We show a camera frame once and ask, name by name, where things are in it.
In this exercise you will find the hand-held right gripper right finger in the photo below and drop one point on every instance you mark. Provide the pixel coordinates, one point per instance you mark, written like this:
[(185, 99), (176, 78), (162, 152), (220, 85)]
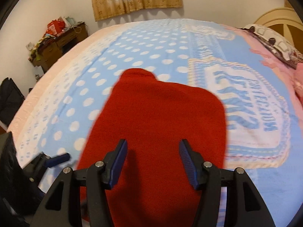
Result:
[(189, 164)]

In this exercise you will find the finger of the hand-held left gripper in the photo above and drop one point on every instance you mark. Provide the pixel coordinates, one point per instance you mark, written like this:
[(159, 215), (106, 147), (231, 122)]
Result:
[(58, 160)]

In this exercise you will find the pink bed sheet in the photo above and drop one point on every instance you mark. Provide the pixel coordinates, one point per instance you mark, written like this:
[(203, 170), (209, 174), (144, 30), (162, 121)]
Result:
[(42, 92)]

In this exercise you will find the pink blanket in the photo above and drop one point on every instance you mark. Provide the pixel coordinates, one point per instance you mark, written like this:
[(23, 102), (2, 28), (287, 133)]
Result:
[(297, 82)]

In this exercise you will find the brown wooden desk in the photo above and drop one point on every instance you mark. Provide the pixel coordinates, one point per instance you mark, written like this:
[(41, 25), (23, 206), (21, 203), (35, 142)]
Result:
[(54, 49)]

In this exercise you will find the colourful clutter pile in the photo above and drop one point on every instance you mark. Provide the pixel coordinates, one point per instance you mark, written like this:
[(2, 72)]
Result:
[(41, 43)]

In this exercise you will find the cream wooden headboard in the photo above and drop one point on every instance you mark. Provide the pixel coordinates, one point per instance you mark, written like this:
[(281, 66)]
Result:
[(277, 19)]

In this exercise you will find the red knitted sweater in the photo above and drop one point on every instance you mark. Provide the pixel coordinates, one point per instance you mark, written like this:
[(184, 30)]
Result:
[(153, 113)]

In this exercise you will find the blue white printed blanket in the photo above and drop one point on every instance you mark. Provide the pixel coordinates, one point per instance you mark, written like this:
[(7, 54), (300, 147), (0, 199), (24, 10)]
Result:
[(71, 99)]

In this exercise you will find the patterned white pillow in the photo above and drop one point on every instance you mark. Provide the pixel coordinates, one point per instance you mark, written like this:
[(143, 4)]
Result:
[(272, 37)]

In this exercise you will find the red plastic bag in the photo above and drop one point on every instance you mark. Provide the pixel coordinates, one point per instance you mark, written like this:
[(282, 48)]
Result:
[(55, 28)]

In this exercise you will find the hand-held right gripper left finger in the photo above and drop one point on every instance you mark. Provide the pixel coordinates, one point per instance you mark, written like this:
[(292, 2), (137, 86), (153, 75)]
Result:
[(117, 163)]

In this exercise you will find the black bag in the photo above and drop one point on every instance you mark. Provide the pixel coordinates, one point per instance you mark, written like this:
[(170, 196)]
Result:
[(10, 99)]

